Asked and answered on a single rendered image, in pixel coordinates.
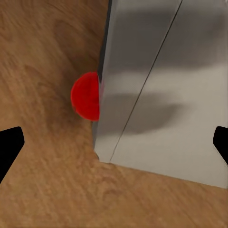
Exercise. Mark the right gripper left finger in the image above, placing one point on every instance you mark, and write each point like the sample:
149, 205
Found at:
11, 143

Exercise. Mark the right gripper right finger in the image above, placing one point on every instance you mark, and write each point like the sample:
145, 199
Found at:
220, 141

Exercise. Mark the desktop computer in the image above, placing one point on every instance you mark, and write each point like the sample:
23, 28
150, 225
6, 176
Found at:
161, 88

